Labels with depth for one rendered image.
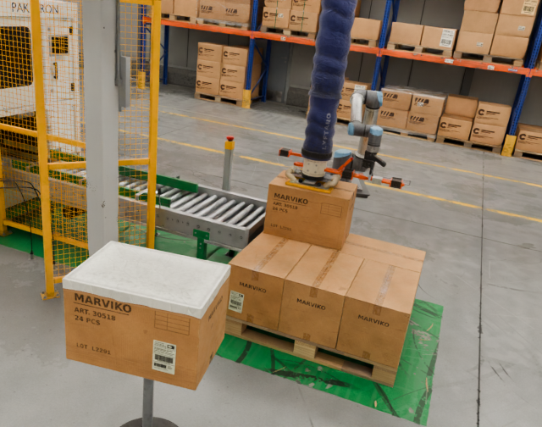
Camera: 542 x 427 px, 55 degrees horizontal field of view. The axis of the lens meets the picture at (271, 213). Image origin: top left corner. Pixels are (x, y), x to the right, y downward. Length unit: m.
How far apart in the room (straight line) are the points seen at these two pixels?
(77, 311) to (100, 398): 1.00
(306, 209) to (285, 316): 0.81
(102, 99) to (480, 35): 8.42
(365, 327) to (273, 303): 0.61
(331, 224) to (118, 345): 1.97
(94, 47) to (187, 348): 1.83
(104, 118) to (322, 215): 1.62
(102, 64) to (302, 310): 1.91
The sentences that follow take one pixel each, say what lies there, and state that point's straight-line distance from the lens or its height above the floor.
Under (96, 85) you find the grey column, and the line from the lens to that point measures 3.28.
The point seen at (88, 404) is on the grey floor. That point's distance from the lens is 3.23.
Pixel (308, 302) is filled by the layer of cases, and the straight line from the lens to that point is 3.38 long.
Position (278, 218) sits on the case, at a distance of 3.88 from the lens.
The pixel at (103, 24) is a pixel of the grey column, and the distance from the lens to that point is 3.23.
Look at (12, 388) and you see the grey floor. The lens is 3.42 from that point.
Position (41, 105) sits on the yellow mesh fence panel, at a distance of 3.68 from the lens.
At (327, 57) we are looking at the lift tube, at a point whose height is 1.87.
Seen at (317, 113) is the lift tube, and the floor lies 1.49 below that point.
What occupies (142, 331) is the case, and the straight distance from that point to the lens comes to 2.26.
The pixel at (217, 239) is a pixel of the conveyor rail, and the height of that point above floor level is 0.46.
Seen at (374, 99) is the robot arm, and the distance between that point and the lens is 4.33.
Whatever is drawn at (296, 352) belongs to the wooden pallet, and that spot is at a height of 0.04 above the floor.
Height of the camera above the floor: 2.15
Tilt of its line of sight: 22 degrees down
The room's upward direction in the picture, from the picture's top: 7 degrees clockwise
